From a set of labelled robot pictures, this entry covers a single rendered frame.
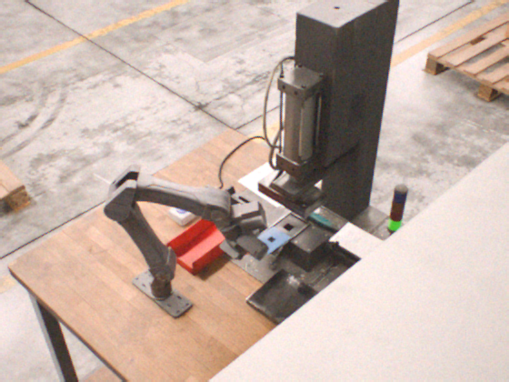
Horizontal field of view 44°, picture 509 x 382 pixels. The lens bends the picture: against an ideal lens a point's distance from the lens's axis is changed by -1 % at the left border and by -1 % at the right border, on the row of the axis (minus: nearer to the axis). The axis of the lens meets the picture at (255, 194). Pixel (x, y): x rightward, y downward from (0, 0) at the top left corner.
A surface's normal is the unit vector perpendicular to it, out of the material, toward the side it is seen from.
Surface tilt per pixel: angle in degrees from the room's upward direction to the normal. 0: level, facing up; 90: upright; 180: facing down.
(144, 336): 0
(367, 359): 0
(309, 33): 90
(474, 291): 0
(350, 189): 90
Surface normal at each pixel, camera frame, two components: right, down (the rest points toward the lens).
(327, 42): -0.68, 0.48
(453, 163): 0.00, -0.76
